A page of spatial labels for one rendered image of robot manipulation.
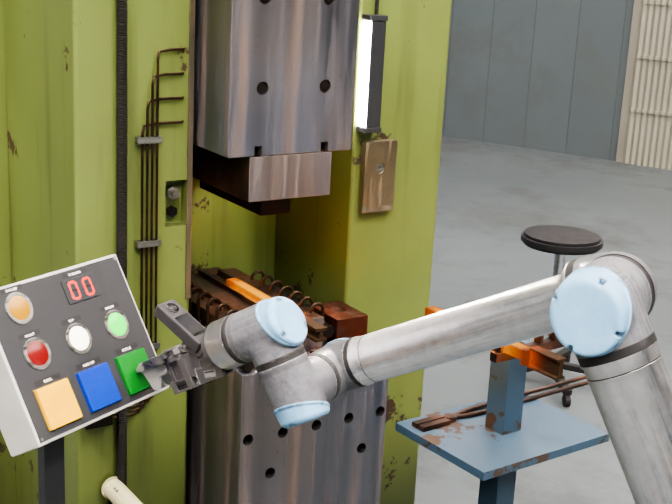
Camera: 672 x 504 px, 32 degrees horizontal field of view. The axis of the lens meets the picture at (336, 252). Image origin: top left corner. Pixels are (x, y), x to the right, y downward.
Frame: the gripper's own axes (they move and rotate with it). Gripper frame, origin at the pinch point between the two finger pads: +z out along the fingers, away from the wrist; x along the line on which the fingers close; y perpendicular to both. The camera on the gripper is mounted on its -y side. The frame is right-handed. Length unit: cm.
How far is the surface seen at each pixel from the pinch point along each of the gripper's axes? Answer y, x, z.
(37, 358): -8.0, -20.6, 1.6
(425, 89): -34, 91, -29
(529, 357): 29, 62, -43
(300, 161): -27, 46, -19
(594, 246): 27, 287, 30
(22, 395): -3.0, -26.2, 2.0
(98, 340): -7.2, -5.6, 2.0
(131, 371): 0.4, -1.6, 1.3
